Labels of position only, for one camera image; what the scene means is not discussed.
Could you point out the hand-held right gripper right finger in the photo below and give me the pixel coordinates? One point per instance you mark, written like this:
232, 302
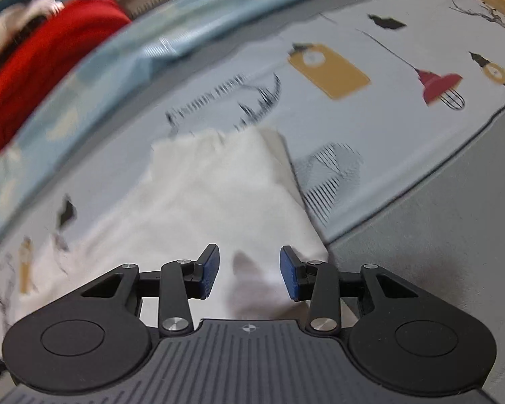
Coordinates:
291, 273

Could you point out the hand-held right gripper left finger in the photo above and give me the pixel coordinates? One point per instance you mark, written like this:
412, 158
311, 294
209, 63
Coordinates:
209, 271

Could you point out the white t-shirt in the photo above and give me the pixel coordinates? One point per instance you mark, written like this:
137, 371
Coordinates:
219, 202

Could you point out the grey printed bed sheet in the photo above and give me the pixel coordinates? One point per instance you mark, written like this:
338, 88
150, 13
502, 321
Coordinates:
404, 261

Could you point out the light blue patterned sheet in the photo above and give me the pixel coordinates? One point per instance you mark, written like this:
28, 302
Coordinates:
109, 75

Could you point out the red folded quilt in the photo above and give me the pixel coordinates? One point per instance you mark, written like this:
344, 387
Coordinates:
50, 71

